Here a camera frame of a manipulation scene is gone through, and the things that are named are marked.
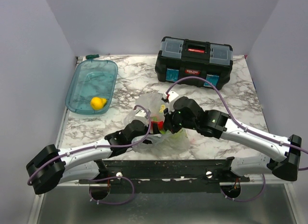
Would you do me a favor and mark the green fake apple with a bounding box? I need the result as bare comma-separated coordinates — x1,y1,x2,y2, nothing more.
161,129,187,140

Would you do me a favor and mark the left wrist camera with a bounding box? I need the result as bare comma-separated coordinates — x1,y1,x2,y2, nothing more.
133,110,149,126

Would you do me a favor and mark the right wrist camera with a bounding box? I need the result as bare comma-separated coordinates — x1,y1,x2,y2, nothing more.
161,91,179,107

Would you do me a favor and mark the green handled screwdriver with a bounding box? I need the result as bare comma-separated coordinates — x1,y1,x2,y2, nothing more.
85,54,110,60

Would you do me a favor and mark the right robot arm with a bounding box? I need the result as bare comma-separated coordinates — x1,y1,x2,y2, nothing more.
164,95,302,182

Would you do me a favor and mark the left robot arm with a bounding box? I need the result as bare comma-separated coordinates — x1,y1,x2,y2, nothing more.
26,120,163,195

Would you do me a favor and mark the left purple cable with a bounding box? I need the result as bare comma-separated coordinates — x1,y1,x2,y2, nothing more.
26,105,153,206

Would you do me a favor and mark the teal transparent plastic tray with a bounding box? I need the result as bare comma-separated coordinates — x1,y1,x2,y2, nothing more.
65,59,118,116

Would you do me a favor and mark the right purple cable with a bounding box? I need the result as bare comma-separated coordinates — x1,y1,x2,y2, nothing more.
166,76,308,202

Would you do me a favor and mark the purple cable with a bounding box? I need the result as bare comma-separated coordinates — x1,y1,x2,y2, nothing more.
26,105,153,206
166,76,308,202

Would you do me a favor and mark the translucent plastic bag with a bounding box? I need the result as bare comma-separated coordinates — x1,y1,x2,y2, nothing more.
133,92,190,157

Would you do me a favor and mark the black mounting rail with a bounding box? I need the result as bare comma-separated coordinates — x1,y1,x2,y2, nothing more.
89,157,250,194

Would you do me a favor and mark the black Delixi toolbox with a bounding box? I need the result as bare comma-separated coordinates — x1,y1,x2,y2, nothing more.
155,37,233,90

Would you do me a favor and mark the yellow fake lemon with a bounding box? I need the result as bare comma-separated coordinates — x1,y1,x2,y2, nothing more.
90,97,108,110

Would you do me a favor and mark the red fake apple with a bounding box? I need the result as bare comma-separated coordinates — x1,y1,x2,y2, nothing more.
152,121,164,131

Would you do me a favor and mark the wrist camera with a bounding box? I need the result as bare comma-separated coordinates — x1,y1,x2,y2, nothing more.
161,91,179,107
133,110,149,126

